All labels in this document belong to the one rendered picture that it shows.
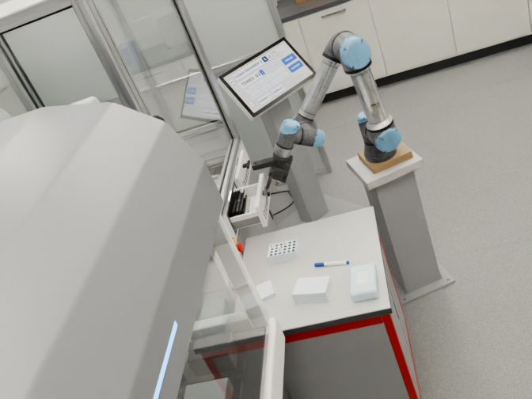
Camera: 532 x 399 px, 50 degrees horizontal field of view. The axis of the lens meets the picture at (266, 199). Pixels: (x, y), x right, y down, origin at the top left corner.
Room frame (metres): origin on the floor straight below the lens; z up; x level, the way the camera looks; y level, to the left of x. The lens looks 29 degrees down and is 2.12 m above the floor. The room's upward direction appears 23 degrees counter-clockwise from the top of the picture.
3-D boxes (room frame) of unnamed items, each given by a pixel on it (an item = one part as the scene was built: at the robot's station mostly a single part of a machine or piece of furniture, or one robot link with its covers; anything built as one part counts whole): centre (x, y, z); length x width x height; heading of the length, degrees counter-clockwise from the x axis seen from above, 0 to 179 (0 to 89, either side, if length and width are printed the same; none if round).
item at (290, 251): (1.94, 0.01, 0.78); 0.12 x 0.08 x 0.04; 71
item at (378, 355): (1.81, -0.05, 0.38); 0.62 x 0.58 x 0.76; 165
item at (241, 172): (2.58, 0.05, 0.87); 0.29 x 0.02 x 0.11; 165
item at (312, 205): (3.21, -0.28, 0.51); 0.50 x 0.45 x 1.02; 28
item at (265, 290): (1.76, 0.17, 0.77); 0.13 x 0.09 x 0.02; 91
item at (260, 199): (2.25, 0.01, 0.87); 0.29 x 0.02 x 0.11; 165
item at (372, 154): (2.35, -0.58, 0.84); 0.15 x 0.15 x 0.10
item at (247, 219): (2.30, 0.21, 0.86); 0.40 x 0.26 x 0.06; 75
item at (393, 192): (2.36, -0.58, 0.38); 0.30 x 0.30 x 0.76; 2
